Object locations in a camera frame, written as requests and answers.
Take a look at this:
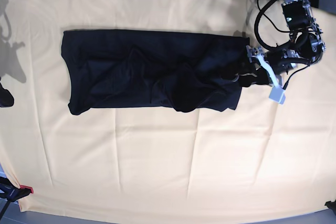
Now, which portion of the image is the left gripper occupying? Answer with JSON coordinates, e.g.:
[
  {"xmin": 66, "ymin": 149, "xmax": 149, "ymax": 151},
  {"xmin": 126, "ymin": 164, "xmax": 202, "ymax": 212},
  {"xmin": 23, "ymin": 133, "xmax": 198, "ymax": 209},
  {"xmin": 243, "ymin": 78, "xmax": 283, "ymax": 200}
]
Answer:
[{"xmin": 230, "ymin": 45, "xmax": 299, "ymax": 88}]

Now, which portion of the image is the dark blue T-shirt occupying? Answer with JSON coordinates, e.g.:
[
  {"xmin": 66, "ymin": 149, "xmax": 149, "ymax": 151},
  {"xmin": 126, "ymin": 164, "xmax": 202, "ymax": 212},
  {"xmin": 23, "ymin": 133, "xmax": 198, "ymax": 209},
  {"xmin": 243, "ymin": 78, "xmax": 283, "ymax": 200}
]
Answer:
[{"xmin": 61, "ymin": 29, "xmax": 250, "ymax": 115}]

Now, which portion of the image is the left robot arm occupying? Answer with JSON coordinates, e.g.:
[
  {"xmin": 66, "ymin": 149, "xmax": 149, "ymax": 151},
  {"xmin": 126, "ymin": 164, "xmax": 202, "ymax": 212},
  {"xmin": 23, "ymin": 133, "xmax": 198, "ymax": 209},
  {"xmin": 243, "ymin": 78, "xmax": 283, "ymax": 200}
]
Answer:
[{"xmin": 231, "ymin": 0, "xmax": 325, "ymax": 89}]

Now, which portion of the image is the yellow table cloth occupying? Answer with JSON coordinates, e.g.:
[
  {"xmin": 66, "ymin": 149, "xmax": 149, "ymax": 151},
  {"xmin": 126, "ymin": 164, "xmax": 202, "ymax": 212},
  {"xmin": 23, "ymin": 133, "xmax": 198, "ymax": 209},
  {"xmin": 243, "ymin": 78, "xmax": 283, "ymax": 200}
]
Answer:
[{"xmin": 1, "ymin": 0, "xmax": 335, "ymax": 223}]

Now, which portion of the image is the red black table clamp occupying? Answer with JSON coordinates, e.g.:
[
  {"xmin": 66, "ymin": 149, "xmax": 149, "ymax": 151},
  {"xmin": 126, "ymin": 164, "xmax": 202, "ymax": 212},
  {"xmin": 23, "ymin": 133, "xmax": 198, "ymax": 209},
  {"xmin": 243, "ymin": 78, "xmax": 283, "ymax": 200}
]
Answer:
[{"xmin": 1, "ymin": 177, "xmax": 34, "ymax": 202}]

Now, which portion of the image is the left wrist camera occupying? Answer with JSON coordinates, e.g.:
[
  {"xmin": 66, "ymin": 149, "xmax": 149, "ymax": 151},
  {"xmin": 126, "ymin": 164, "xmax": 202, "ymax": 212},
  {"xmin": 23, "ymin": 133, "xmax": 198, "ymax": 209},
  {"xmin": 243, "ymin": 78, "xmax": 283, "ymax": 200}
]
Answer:
[{"xmin": 269, "ymin": 87, "xmax": 286, "ymax": 104}]

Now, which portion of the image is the black cable bundle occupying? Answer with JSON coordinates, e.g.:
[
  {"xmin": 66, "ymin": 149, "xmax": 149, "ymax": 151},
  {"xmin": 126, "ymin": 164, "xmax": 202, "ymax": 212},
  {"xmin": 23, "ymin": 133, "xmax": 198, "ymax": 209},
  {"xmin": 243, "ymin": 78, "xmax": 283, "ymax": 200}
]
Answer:
[{"xmin": 253, "ymin": 0, "xmax": 292, "ymax": 51}]

